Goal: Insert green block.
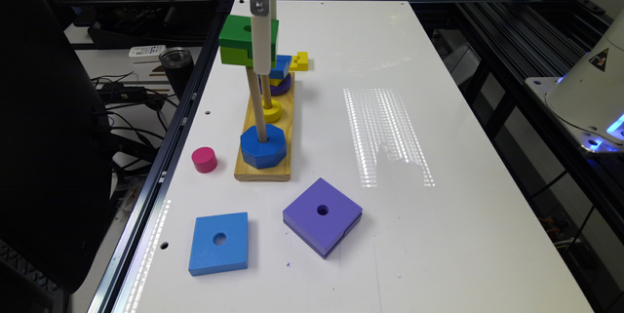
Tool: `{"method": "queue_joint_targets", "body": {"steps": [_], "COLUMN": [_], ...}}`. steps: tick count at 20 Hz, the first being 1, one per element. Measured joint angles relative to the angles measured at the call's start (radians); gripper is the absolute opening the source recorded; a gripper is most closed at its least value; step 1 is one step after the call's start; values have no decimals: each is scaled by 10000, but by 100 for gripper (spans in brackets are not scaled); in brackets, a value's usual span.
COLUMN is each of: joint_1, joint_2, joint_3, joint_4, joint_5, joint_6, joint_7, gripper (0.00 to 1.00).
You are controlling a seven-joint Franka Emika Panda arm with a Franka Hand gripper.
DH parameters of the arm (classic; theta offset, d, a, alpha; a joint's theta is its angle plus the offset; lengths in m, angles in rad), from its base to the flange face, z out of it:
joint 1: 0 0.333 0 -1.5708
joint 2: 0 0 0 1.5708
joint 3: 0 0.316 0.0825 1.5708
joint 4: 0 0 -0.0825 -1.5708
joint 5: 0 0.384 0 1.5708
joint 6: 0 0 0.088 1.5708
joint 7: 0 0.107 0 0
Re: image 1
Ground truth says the yellow block under blue square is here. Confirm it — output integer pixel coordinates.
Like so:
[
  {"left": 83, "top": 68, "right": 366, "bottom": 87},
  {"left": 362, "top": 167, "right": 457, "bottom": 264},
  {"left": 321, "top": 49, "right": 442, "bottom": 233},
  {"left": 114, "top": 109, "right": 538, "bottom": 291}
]
[{"left": 269, "top": 78, "right": 284, "bottom": 87}]

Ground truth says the white remote device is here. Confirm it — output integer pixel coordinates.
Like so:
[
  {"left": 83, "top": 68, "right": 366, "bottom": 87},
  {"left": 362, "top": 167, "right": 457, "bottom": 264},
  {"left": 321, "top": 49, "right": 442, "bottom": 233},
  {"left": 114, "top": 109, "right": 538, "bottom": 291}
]
[{"left": 128, "top": 45, "right": 167, "bottom": 63}]

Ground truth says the yellow ring block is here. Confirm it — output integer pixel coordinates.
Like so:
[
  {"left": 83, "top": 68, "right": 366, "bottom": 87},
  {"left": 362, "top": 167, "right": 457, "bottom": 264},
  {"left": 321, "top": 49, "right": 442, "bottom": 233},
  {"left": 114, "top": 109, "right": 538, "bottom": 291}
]
[{"left": 262, "top": 98, "right": 283, "bottom": 123}]

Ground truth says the green square block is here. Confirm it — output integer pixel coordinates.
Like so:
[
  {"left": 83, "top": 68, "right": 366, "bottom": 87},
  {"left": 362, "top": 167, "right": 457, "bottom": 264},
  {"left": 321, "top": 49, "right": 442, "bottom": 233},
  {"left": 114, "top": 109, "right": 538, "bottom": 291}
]
[{"left": 218, "top": 15, "right": 254, "bottom": 66}]

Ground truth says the blue square block on peg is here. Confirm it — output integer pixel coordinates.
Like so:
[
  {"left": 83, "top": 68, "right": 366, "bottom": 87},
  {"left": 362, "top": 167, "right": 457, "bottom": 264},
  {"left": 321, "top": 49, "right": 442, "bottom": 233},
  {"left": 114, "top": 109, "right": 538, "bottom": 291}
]
[{"left": 269, "top": 55, "right": 293, "bottom": 80}]

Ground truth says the purple round block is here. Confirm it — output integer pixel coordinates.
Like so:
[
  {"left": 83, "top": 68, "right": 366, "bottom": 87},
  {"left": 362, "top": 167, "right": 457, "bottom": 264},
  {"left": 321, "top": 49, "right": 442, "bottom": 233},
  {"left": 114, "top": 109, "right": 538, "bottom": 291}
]
[{"left": 270, "top": 73, "right": 293, "bottom": 96}]

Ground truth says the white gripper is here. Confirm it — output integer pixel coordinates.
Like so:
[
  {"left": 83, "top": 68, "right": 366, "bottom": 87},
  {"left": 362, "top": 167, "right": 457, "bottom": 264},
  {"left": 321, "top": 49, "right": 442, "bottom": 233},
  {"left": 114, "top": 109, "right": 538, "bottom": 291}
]
[{"left": 250, "top": 0, "right": 272, "bottom": 75}]

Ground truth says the wooden peg base board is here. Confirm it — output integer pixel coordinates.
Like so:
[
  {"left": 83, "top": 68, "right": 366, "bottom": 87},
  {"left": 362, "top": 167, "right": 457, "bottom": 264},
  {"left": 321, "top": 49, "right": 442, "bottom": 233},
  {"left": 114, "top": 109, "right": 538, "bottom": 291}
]
[{"left": 234, "top": 72, "right": 295, "bottom": 181}]

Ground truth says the pink cylinder block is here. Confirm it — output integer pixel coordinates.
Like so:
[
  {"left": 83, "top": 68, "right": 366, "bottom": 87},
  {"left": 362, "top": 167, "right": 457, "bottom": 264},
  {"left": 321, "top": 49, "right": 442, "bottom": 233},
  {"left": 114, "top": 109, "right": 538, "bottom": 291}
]
[{"left": 191, "top": 147, "right": 218, "bottom": 174}]

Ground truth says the front wooden peg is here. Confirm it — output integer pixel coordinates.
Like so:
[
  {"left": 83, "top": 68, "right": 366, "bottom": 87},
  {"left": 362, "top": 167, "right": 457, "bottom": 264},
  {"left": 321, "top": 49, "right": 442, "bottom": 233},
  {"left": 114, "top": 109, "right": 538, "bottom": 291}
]
[{"left": 246, "top": 67, "right": 267, "bottom": 143}]

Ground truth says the flat blue square block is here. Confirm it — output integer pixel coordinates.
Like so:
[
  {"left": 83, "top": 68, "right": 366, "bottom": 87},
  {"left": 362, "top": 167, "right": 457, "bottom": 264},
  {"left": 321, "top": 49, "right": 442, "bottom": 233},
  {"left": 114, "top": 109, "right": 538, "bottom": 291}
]
[{"left": 188, "top": 213, "right": 248, "bottom": 276}]

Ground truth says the middle wooden peg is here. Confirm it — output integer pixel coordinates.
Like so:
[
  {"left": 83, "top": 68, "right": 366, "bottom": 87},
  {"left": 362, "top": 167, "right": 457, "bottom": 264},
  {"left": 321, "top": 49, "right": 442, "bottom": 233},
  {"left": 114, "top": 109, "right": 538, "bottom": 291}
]
[{"left": 260, "top": 74, "right": 273, "bottom": 109}]

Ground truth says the small yellow block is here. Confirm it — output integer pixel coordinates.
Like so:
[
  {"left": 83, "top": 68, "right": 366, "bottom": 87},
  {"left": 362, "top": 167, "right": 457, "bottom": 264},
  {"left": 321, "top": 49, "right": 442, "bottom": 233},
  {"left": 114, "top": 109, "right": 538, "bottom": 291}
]
[{"left": 290, "top": 52, "right": 309, "bottom": 71}]

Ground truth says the black tumbler cup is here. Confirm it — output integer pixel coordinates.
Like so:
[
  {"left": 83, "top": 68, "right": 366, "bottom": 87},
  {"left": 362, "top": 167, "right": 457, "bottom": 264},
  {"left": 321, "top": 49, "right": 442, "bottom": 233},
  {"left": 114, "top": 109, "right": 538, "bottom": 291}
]
[{"left": 159, "top": 47, "right": 194, "bottom": 98}]

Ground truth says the black office chair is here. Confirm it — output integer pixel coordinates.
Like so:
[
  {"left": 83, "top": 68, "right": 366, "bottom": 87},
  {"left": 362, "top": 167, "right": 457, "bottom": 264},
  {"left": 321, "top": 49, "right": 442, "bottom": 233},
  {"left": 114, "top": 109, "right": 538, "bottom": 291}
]
[{"left": 1, "top": 0, "right": 112, "bottom": 293}]

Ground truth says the blue octagon block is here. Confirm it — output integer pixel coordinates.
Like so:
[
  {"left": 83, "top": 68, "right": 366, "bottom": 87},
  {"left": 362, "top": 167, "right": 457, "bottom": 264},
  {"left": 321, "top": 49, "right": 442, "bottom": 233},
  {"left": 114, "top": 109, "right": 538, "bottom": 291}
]
[{"left": 241, "top": 124, "right": 287, "bottom": 169}]

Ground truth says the purple square block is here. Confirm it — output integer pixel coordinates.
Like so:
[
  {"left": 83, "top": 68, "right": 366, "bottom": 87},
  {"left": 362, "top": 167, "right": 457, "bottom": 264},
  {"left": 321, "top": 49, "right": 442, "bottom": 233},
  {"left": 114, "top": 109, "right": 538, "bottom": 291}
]
[{"left": 283, "top": 178, "right": 363, "bottom": 258}]

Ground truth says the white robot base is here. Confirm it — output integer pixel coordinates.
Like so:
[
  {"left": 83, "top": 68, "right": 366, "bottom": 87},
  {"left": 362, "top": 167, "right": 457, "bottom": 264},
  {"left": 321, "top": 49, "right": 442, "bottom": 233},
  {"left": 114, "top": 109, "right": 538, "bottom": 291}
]
[{"left": 525, "top": 15, "right": 623, "bottom": 153}]

